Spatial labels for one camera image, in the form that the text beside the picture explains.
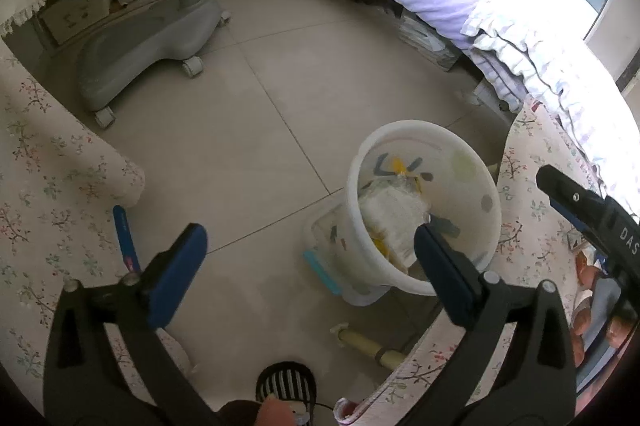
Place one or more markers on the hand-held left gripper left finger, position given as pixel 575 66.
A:
pixel 180 271

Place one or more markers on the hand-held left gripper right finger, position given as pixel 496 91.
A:
pixel 445 271

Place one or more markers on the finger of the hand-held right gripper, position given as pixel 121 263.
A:
pixel 570 193
pixel 575 218

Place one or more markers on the white plastic bin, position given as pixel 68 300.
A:
pixel 480 226

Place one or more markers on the white plastic packet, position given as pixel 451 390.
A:
pixel 390 216

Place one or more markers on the person's right hand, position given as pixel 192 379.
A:
pixel 582 323

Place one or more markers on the blue plastic stick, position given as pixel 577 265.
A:
pixel 127 241

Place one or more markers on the cream rolled tube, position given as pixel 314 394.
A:
pixel 365 343

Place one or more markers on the clear box with blue lid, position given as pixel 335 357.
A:
pixel 325 256

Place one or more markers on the checked quilt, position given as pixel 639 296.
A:
pixel 550 55

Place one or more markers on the black striped slipper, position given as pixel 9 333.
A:
pixel 285 381

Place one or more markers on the floral cloth cover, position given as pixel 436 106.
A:
pixel 40 186

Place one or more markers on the person's leg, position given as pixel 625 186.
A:
pixel 260 416

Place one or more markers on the boxes under bed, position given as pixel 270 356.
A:
pixel 425 40

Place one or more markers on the grey wheeled chair base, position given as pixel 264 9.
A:
pixel 145 50

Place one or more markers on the cardboard box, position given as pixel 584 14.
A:
pixel 70 20

